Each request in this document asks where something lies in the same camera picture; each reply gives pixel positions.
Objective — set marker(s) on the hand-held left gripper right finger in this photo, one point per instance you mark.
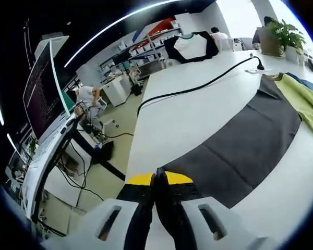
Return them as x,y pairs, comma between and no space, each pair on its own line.
172,216

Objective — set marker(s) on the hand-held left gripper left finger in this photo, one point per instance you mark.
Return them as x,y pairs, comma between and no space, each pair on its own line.
138,216

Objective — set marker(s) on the dark grey cloth template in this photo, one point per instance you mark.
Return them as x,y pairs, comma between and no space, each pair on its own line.
237,135

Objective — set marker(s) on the black floor box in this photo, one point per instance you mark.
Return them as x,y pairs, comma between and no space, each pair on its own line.
107,150

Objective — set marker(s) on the black laptop stand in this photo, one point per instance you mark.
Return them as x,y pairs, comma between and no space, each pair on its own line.
65,142

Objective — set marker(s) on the small green plant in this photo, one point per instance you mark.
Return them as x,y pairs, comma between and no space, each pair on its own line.
33,145

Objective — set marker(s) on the small black monitor stand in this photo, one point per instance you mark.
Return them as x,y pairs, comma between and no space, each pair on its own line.
136,89

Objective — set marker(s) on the white drawer cabinet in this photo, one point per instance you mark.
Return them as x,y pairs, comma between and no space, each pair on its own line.
117,89

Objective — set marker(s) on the white laptop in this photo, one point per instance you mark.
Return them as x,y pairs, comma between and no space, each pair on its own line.
41,91

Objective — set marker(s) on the white power socket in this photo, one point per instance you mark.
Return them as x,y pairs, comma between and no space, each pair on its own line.
253,70

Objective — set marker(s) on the shelf of white storage bins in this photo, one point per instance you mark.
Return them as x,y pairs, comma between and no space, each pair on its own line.
148,48

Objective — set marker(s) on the linear ceiling light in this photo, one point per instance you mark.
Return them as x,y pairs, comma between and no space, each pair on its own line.
69,62

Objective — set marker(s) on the black white raglan shirt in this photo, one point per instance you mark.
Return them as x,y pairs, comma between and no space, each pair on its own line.
190,45

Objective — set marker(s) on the brown cardboard box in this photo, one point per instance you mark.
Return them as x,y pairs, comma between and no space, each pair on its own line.
272,43

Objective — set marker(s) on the potted green plant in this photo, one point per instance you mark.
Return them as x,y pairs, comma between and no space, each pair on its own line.
287,34

